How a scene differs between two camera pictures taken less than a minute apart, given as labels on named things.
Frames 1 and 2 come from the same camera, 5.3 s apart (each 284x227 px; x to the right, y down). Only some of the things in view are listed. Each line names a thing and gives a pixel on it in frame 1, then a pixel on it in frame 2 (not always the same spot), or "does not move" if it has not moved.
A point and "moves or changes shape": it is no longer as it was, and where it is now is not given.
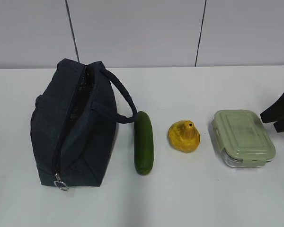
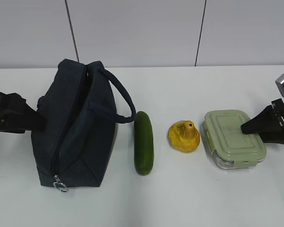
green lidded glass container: x=241 y=138 moves or changes shape
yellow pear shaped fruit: x=184 y=136 does not move
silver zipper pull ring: x=60 y=184 does not move
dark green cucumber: x=143 y=143 does not move
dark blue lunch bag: x=74 y=125 does not move
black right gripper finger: x=282 y=109 → x=266 y=121
